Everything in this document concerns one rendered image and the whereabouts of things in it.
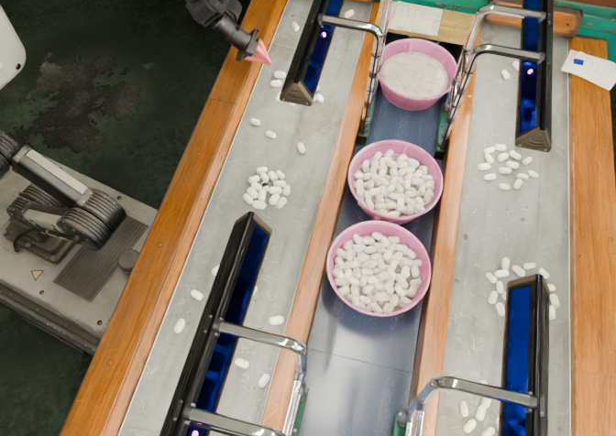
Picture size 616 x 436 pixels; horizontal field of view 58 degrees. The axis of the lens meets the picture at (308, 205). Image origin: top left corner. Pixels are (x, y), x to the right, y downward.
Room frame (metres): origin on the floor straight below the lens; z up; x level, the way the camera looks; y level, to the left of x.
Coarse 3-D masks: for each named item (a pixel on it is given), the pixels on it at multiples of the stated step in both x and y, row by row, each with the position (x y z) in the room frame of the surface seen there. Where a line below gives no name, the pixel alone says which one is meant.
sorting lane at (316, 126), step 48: (288, 0) 1.65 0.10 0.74; (288, 48) 1.41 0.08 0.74; (336, 48) 1.42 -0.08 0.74; (336, 96) 1.20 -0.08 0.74; (240, 144) 1.00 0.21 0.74; (288, 144) 1.00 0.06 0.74; (240, 192) 0.83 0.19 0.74; (288, 240) 0.68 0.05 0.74; (192, 288) 0.54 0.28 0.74; (288, 288) 0.55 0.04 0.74; (192, 336) 0.41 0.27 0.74; (144, 384) 0.30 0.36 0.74; (240, 384) 0.30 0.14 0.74; (144, 432) 0.19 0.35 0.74
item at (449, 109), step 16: (480, 16) 1.17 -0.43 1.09; (528, 16) 1.15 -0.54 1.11; (544, 16) 1.15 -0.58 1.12; (464, 48) 1.18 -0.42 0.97; (480, 48) 1.03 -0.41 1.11; (496, 48) 1.02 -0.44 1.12; (512, 48) 1.03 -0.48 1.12; (464, 64) 1.12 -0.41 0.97; (464, 80) 1.03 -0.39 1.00; (448, 96) 1.18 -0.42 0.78; (448, 112) 1.06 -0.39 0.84; (448, 128) 1.02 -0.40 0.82
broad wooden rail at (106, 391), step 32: (256, 0) 1.61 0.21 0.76; (224, 64) 1.30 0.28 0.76; (256, 64) 1.31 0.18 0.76; (224, 96) 1.16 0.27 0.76; (224, 128) 1.04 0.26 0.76; (192, 160) 0.92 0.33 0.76; (224, 160) 0.93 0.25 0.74; (192, 192) 0.81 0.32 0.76; (160, 224) 0.70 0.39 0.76; (192, 224) 0.71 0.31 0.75; (160, 256) 0.61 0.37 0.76; (128, 288) 0.52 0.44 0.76; (160, 288) 0.53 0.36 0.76; (128, 320) 0.44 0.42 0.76; (160, 320) 0.45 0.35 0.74; (96, 352) 0.36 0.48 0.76; (128, 352) 0.36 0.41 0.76; (96, 384) 0.29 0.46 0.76; (128, 384) 0.29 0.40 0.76; (96, 416) 0.22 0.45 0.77
